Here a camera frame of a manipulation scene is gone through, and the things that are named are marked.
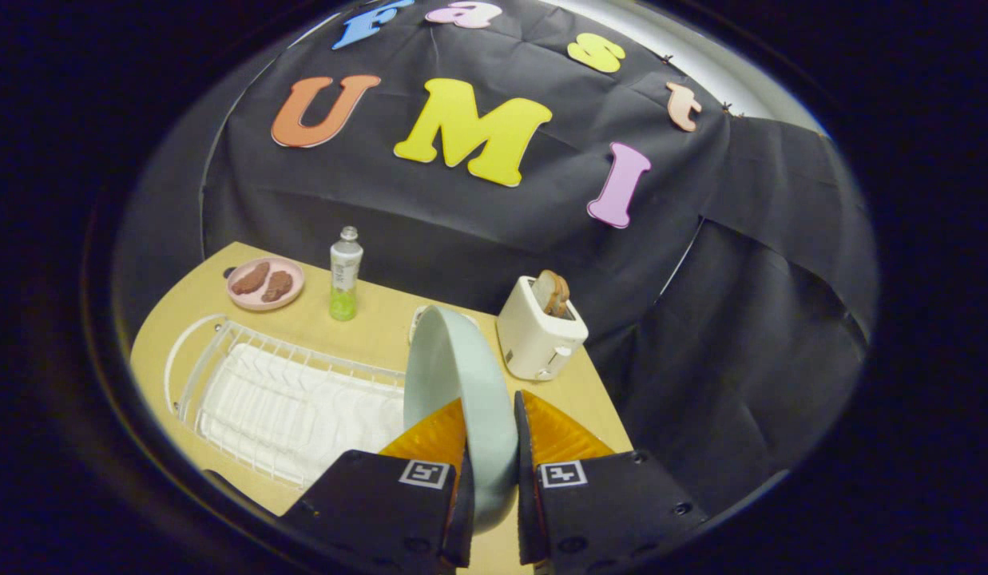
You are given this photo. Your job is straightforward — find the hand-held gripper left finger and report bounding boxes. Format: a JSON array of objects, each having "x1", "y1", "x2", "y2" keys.
[{"x1": 278, "y1": 398, "x2": 476, "y2": 575}]

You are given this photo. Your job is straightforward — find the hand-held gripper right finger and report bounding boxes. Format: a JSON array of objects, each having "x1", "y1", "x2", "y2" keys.
[{"x1": 514, "y1": 390, "x2": 710, "y2": 575}]

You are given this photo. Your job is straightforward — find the white wire dish rack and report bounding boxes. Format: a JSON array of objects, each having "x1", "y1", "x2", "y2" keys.
[{"x1": 165, "y1": 313, "x2": 407, "y2": 490}]

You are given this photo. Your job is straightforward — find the pale green plate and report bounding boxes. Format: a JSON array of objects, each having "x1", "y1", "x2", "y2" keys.
[{"x1": 403, "y1": 305, "x2": 520, "y2": 534}]

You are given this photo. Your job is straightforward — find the white divided seasoning dish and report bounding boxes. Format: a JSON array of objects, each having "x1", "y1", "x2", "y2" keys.
[{"x1": 410, "y1": 304, "x2": 480, "y2": 344}]

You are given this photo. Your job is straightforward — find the small pink plate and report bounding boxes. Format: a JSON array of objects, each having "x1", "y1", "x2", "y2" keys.
[{"x1": 226, "y1": 256, "x2": 305, "y2": 311}]

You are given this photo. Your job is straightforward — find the white toaster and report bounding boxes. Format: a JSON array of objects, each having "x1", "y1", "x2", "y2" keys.
[{"x1": 496, "y1": 276, "x2": 589, "y2": 382}]

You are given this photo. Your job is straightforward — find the clear bottle with green liquid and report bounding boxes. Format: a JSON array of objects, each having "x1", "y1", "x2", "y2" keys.
[{"x1": 329, "y1": 226, "x2": 364, "y2": 322}]

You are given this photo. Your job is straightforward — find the black backdrop cloth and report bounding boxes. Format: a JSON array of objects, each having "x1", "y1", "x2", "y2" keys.
[{"x1": 114, "y1": 0, "x2": 878, "y2": 520}]

